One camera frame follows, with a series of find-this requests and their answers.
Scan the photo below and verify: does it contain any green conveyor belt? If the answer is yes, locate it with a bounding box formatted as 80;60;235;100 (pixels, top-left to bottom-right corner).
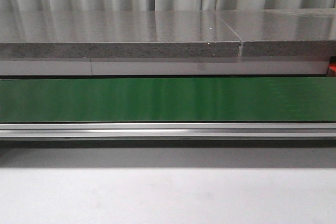
1;77;335;123

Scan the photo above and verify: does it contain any grey stone slab right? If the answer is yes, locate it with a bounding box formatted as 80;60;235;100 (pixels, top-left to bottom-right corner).
216;8;335;60

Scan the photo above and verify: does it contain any grey stone countertop slab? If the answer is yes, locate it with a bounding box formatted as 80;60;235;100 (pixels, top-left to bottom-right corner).
1;11;239;58

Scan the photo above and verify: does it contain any white cabinet front panel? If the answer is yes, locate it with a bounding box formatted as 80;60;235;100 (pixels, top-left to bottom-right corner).
1;57;330;76

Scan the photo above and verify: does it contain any red object at right edge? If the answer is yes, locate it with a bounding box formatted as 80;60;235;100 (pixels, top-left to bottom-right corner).
327;62;336;77

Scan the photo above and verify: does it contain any aluminium conveyor side rail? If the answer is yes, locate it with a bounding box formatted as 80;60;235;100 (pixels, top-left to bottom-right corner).
1;122;335;140

